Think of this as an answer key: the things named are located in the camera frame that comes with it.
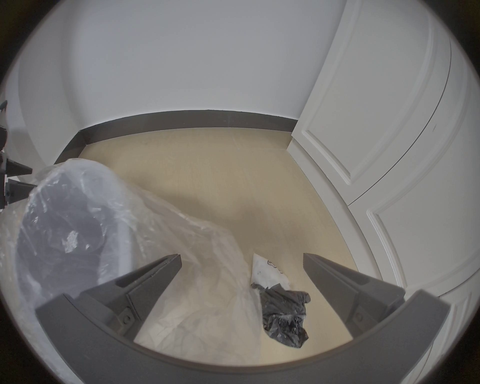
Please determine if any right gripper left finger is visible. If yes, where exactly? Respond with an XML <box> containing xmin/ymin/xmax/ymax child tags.
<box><xmin>77</xmin><ymin>254</ymin><xmax>183</xmax><ymax>336</ymax></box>

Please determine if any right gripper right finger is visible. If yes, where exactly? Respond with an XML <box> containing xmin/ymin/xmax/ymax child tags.
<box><xmin>303</xmin><ymin>252</ymin><xmax>407</xmax><ymax>340</ymax></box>

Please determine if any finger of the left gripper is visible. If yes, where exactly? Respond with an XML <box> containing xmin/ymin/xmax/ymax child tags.
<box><xmin>4</xmin><ymin>178</ymin><xmax>38</xmax><ymax>206</ymax></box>
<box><xmin>5</xmin><ymin>158</ymin><xmax>34</xmax><ymax>178</ymax></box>

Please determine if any clear plastic bag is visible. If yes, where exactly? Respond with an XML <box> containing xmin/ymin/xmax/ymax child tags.
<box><xmin>0</xmin><ymin>158</ymin><xmax>263</xmax><ymax>366</ymax></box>

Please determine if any light grey trash bin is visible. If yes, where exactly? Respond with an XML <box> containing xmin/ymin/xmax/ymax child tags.
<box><xmin>15</xmin><ymin>165</ymin><xmax>134</xmax><ymax>301</ymax></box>

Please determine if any crumpled black plastic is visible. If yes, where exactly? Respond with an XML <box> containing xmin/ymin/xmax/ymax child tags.
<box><xmin>251</xmin><ymin>283</ymin><xmax>312</xmax><ymax>349</ymax></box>

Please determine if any white printed paper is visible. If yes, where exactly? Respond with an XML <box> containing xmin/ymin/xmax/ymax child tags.
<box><xmin>250</xmin><ymin>253</ymin><xmax>291</xmax><ymax>291</ymax></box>

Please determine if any white wardrobe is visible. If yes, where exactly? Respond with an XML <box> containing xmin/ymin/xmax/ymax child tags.
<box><xmin>287</xmin><ymin>0</ymin><xmax>480</xmax><ymax>338</ymax></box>

